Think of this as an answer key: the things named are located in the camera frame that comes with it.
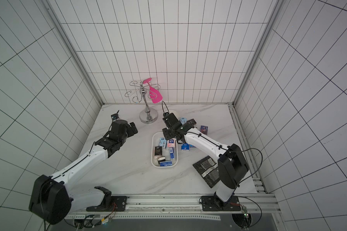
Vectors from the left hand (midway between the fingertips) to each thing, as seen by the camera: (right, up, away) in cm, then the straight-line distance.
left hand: (127, 129), depth 85 cm
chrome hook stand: (+7, +8, +25) cm, 27 cm away
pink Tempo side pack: (+26, -9, +5) cm, 28 cm away
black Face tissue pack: (+18, -14, +2) cm, 23 cm away
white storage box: (+16, -5, +9) cm, 19 cm away
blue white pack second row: (+36, -13, +6) cm, 38 cm away
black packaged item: (+48, -23, -3) cm, 54 cm away
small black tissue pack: (+42, +4, +21) cm, 47 cm away
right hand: (+22, -2, 0) cm, 22 cm away
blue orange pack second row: (+36, -4, -28) cm, 46 cm away
